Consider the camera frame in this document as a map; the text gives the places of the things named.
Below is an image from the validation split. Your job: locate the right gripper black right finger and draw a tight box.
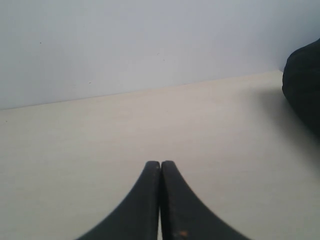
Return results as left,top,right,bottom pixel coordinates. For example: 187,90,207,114
160,160,247,240

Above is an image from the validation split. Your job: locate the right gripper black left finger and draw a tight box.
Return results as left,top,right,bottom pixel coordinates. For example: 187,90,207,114
79,161,160,240

